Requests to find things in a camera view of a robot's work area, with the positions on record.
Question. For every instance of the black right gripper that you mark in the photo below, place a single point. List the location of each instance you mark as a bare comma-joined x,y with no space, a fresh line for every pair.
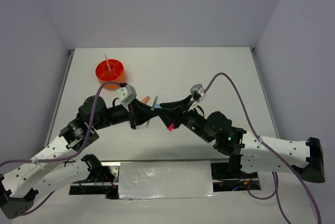
174,108

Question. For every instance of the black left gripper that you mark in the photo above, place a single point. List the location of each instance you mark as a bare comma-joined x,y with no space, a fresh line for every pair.
136,109

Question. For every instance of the green clear pen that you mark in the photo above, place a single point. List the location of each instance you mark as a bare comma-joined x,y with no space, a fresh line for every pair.
152,109

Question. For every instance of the orange slim pen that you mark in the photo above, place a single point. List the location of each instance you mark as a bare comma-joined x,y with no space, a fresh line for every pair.
107,62

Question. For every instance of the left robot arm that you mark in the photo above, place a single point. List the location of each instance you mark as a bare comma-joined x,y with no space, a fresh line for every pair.
55,165

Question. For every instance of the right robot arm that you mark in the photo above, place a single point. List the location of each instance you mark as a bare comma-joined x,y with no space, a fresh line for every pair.
247,152

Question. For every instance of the orange translucent pen cap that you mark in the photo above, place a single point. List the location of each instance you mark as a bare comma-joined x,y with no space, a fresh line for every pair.
146,99

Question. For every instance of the black highlighter pink cap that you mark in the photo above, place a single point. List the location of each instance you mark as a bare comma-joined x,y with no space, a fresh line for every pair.
171,127

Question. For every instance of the orange round divided container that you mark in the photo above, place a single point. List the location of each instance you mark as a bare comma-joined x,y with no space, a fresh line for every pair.
117,73

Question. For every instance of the reflective silver front panel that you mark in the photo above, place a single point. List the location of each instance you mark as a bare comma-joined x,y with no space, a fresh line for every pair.
165,180

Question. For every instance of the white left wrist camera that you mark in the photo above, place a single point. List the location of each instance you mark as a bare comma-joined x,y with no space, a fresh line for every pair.
126,94

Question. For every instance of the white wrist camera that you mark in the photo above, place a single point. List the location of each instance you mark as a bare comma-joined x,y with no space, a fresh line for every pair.
126,94
197,95

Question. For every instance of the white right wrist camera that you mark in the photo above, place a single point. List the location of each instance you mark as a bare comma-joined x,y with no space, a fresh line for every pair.
197,95

